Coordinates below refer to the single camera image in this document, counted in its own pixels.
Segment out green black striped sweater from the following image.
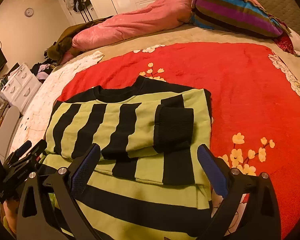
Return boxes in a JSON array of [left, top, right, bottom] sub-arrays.
[[40, 76, 211, 239]]

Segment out pile of dark clothes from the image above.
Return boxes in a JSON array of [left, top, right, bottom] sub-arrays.
[[30, 59, 57, 83]]

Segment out hanging clothes on door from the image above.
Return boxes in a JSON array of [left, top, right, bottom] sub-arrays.
[[65, 0, 93, 23]]

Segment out person's left hand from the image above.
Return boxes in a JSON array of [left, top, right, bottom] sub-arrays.
[[3, 198, 20, 237]]

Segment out white embroidered bedspread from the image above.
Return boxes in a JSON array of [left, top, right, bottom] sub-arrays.
[[8, 50, 104, 153]]

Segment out white plastic drawer unit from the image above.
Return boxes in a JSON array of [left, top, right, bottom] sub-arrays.
[[0, 63, 42, 115]]

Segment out red floral blanket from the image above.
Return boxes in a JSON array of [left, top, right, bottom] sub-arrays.
[[59, 42, 300, 239]]

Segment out pink duvet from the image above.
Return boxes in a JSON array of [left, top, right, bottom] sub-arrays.
[[61, 0, 192, 64]]

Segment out striped colourful pillow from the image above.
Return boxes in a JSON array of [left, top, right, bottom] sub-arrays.
[[190, 0, 290, 38]]

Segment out round wall clock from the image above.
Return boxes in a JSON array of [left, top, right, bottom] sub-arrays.
[[24, 8, 34, 17]]

